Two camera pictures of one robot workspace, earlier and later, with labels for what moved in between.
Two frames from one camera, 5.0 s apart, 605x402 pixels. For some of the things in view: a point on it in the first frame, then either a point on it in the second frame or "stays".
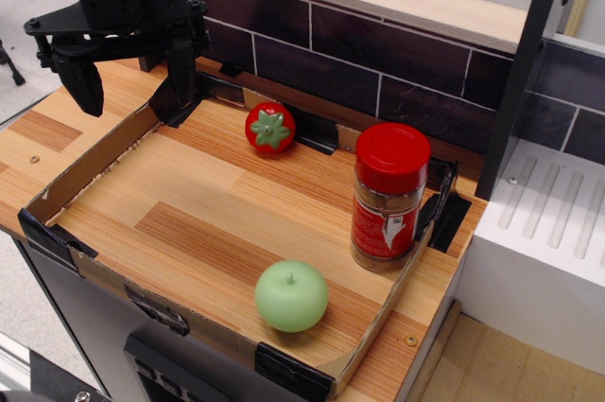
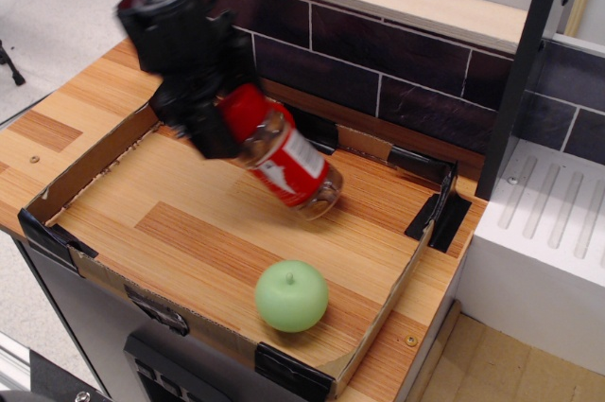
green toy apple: x=291 y=295 stays
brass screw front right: x=411 y=340 stays
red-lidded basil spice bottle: x=392 y=165 to x=277 y=153
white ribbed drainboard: x=535 y=270 stays
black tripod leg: x=4 y=59 stays
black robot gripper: x=112 y=20 to x=200 y=57
